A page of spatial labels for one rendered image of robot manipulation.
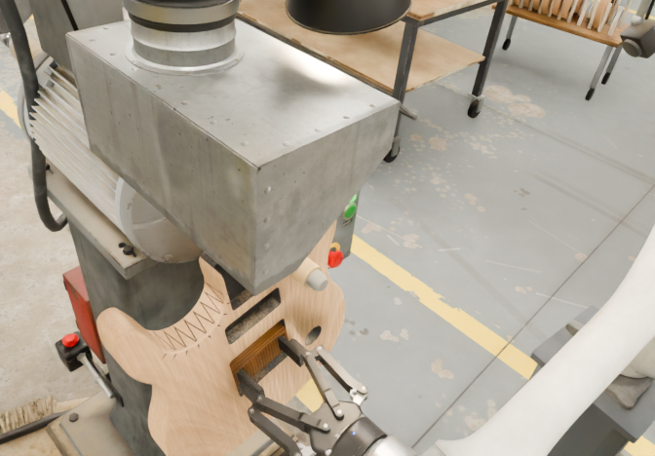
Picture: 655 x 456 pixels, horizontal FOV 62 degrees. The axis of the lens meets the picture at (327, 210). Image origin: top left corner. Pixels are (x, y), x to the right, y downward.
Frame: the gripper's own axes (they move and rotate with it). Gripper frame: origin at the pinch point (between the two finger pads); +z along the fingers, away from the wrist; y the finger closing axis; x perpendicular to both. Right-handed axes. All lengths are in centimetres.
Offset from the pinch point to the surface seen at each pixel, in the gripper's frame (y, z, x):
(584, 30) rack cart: 364, 93, -121
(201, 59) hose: 3.0, 4.5, 45.3
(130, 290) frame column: -4.8, 33.9, -9.9
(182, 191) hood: -4.6, -0.2, 36.7
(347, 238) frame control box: 35.5, 16.7, -15.3
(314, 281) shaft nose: 6.9, -4.6, 16.1
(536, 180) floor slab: 229, 48, -147
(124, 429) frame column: -18, 49, -72
